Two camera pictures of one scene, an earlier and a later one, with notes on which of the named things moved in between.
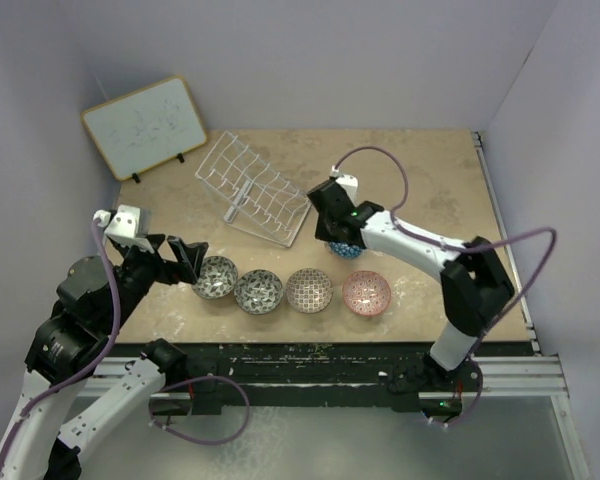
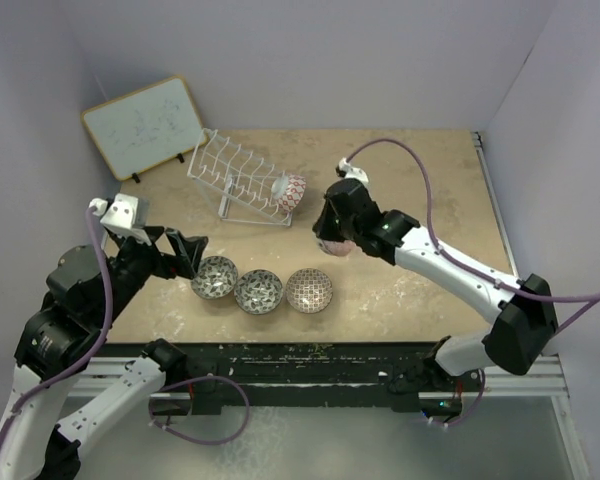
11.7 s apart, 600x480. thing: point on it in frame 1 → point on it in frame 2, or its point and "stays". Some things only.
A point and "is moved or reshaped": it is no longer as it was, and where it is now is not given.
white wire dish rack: (250, 194) is moved or reshaped
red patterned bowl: (366, 292) → (288, 190)
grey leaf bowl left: (216, 279) stays
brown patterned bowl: (309, 290) stays
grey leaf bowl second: (258, 291) stays
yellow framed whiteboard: (147, 127) stays
